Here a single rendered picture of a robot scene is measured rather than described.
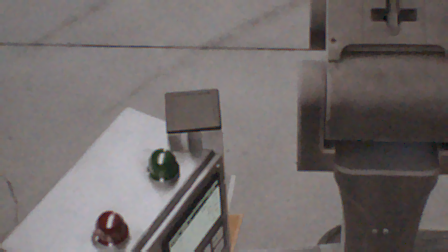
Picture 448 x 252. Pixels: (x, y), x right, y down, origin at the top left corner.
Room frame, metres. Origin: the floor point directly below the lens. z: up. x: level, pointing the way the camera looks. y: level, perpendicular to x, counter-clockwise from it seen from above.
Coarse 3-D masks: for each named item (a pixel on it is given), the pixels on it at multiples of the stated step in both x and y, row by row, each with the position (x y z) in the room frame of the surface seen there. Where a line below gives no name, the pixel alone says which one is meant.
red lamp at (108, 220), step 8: (104, 216) 0.39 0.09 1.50; (112, 216) 0.39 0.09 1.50; (120, 216) 0.39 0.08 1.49; (96, 224) 0.39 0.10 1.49; (104, 224) 0.38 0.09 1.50; (112, 224) 0.38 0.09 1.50; (120, 224) 0.38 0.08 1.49; (96, 232) 0.39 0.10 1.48; (104, 232) 0.38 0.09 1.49; (112, 232) 0.38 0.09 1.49; (120, 232) 0.38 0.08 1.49; (128, 232) 0.39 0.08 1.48; (96, 240) 0.38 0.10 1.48; (104, 240) 0.38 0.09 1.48; (112, 240) 0.38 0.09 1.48; (120, 240) 0.38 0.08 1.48; (104, 248) 0.38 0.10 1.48; (112, 248) 0.37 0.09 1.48
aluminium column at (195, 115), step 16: (176, 96) 0.51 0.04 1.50; (192, 96) 0.51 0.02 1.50; (208, 96) 0.50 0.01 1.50; (176, 112) 0.49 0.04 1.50; (192, 112) 0.49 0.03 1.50; (208, 112) 0.49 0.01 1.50; (176, 128) 0.47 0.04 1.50; (192, 128) 0.47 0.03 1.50; (208, 128) 0.47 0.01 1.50; (176, 144) 0.47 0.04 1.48; (208, 144) 0.47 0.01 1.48; (224, 176) 0.48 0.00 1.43
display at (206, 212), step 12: (216, 180) 0.45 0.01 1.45; (204, 192) 0.44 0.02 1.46; (216, 192) 0.45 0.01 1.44; (192, 204) 0.43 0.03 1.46; (204, 204) 0.43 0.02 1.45; (216, 204) 0.45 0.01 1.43; (192, 216) 0.42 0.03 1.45; (204, 216) 0.43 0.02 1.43; (216, 216) 0.45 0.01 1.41; (180, 228) 0.41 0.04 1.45; (192, 228) 0.42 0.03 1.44; (204, 228) 0.43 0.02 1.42; (168, 240) 0.39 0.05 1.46; (180, 240) 0.40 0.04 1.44; (192, 240) 0.42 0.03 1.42
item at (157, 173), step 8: (152, 152) 0.45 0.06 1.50; (160, 152) 0.45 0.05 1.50; (168, 152) 0.45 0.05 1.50; (152, 160) 0.44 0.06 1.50; (160, 160) 0.44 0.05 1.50; (168, 160) 0.44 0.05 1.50; (152, 168) 0.44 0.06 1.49; (160, 168) 0.44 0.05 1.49; (168, 168) 0.44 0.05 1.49; (176, 168) 0.44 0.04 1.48; (152, 176) 0.44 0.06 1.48; (160, 176) 0.43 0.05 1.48; (168, 176) 0.44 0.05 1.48; (176, 176) 0.44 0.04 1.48; (160, 184) 0.43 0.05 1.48; (168, 184) 0.43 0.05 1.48
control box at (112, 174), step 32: (128, 128) 0.50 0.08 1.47; (160, 128) 0.49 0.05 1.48; (96, 160) 0.46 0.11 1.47; (128, 160) 0.46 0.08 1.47; (192, 160) 0.46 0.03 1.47; (64, 192) 0.43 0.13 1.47; (96, 192) 0.43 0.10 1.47; (128, 192) 0.43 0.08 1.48; (160, 192) 0.43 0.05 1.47; (192, 192) 0.43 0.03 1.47; (224, 192) 0.47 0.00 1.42; (32, 224) 0.40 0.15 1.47; (64, 224) 0.40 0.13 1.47; (128, 224) 0.40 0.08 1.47; (160, 224) 0.40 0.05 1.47
